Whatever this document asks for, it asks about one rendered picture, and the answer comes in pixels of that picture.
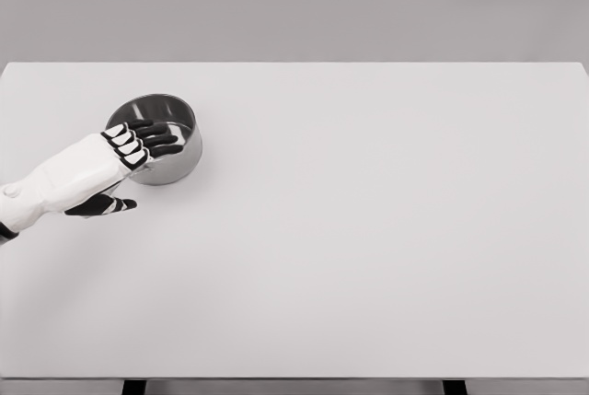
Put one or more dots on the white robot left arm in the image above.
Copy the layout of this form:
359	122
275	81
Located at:
18	204

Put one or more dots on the silver metal pot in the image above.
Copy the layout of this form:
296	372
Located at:
186	151

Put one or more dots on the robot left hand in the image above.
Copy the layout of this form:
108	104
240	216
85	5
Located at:
83	165

